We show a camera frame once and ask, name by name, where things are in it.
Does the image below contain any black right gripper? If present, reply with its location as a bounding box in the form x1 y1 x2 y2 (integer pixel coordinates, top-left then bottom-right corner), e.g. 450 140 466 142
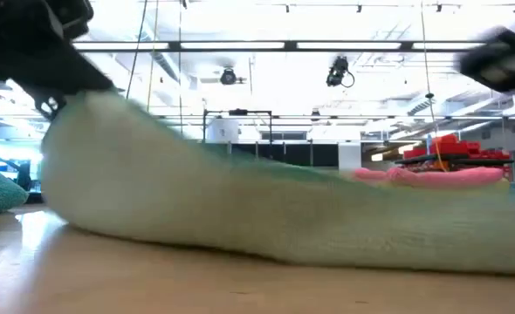
457 12 515 93

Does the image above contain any overhead light bar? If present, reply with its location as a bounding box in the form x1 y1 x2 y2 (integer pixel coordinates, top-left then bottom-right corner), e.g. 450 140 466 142
73 41 485 53

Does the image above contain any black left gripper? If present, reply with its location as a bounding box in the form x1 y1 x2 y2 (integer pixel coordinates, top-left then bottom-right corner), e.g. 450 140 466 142
0 0 117 122

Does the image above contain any shelf with red bins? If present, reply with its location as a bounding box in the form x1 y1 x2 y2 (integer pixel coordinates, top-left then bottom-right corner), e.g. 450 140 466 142
395 133 515 174

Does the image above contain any light green microfiber towel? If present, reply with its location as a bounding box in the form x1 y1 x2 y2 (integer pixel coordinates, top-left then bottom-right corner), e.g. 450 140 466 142
41 90 515 276

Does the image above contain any round black ceiling camera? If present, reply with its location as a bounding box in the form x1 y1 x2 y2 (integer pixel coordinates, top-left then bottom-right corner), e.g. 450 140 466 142
219 67 240 87

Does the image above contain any black ceiling camera with cable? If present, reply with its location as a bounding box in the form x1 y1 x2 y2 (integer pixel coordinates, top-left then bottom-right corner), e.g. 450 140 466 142
326 55 355 88

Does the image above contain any yellow hanging cord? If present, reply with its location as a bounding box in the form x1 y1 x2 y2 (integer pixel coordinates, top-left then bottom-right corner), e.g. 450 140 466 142
419 0 449 172

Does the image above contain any pink microfiber towel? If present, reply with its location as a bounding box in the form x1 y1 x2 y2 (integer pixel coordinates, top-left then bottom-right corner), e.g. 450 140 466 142
352 167 505 190

